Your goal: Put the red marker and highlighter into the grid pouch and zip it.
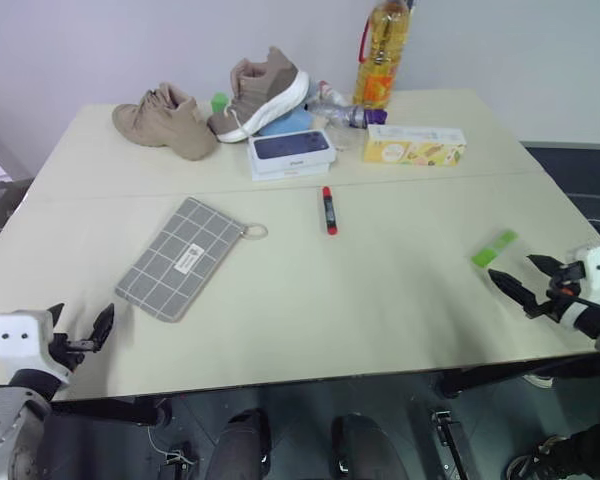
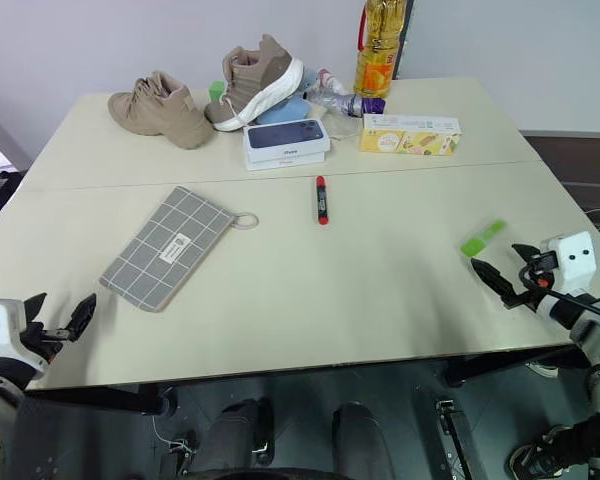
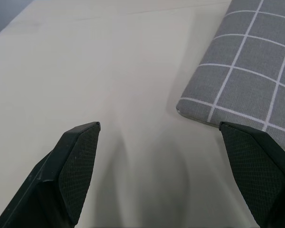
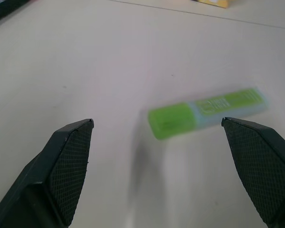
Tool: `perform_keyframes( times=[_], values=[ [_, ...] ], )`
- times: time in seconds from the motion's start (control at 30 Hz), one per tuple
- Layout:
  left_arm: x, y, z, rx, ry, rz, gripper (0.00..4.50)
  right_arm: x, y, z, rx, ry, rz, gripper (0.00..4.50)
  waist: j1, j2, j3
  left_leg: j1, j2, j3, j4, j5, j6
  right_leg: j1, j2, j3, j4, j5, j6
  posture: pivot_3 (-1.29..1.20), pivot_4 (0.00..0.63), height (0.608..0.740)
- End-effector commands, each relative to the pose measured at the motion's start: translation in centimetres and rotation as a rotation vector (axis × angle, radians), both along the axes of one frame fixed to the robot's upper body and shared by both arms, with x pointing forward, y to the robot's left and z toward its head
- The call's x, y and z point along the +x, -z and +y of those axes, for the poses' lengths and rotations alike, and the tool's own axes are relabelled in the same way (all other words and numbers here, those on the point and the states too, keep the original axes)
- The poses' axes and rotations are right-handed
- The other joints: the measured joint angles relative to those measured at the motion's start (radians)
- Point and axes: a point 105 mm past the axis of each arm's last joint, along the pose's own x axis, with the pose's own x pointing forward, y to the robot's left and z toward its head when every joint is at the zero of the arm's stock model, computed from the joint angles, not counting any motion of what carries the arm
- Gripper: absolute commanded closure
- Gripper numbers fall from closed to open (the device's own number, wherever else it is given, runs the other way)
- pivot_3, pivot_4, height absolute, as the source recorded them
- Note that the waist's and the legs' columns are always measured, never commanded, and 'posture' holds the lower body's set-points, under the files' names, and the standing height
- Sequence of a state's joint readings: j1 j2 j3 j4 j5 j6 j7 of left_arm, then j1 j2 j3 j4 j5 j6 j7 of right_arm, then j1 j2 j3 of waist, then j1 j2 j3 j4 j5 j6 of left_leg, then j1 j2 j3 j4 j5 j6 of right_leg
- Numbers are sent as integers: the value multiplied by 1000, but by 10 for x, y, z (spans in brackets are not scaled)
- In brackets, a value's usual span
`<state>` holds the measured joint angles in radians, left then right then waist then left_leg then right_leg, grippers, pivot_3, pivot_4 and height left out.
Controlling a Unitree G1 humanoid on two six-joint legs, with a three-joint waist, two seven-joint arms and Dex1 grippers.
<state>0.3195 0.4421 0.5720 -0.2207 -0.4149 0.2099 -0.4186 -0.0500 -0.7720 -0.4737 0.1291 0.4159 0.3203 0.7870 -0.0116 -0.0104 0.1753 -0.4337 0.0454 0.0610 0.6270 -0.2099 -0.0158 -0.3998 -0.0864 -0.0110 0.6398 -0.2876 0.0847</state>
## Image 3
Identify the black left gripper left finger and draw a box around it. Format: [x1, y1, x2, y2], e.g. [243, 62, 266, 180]
[0, 122, 101, 228]

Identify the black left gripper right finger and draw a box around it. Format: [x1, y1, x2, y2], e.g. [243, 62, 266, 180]
[218, 121, 285, 228]

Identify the grey checked pillow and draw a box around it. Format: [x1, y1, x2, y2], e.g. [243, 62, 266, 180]
[176, 0, 285, 153]

